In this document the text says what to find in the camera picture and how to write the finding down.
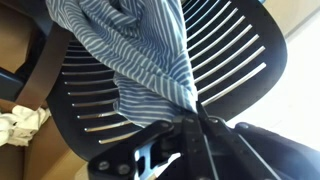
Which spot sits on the blue striped shirt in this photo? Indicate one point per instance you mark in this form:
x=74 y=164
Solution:
x=143 y=50

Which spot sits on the black slatted office chair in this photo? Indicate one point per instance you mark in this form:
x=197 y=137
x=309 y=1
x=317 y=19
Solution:
x=58 y=113

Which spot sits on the white crumpled towel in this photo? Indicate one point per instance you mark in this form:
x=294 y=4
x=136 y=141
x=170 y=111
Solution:
x=20 y=123

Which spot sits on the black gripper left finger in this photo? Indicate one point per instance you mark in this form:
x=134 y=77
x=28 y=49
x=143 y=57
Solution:
x=193 y=146

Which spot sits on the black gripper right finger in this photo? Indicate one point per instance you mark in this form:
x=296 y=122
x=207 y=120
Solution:
x=260 y=153

